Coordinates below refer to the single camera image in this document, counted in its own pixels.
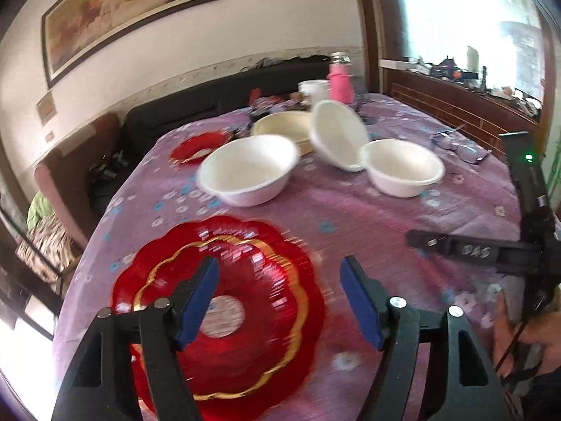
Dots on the green cloth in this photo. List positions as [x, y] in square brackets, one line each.
[39, 210]

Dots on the white flat box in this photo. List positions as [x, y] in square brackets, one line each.
[396, 64]

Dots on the wall light switch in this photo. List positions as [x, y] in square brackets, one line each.
[49, 136]

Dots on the red gold-rimmed plate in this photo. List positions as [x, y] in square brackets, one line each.
[263, 315]

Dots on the patterned blanket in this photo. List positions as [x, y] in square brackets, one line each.
[44, 245]

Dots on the pink sleeved bottle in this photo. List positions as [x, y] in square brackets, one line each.
[341, 85]

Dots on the black sofa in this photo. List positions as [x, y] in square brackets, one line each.
[175, 114]

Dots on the white plastic jar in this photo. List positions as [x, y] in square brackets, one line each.
[315, 92]

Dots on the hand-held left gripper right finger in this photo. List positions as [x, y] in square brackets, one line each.
[361, 302]

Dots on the wooden framed window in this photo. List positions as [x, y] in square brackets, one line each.
[372, 30]

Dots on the large red scalloped plate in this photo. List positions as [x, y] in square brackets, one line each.
[131, 272]

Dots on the black device pile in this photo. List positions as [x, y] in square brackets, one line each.
[107, 169]

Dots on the framed painting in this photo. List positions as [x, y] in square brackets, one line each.
[131, 17]

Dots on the purple floral tablecloth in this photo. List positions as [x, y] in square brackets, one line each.
[350, 228]

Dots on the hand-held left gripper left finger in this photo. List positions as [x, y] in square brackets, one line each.
[199, 298]

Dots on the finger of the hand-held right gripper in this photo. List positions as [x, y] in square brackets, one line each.
[464, 250]

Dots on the wooden sideboard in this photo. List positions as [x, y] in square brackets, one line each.
[438, 101]

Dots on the person's right hand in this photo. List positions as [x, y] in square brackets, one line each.
[543, 342]

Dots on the eyeglasses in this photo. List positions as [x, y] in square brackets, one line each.
[466, 153]

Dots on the brown armchair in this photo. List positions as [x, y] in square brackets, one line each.
[65, 171]

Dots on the orange plastic bag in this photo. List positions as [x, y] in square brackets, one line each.
[255, 95]

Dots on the cream bowl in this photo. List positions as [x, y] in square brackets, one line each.
[280, 125]

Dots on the white bowl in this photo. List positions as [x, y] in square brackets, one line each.
[337, 131]
[401, 162]
[245, 171]

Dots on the wall plaque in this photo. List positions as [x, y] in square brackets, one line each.
[46, 109]

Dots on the small red plate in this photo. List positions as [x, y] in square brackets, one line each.
[197, 147]

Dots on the dark cloth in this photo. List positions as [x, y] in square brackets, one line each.
[285, 62]

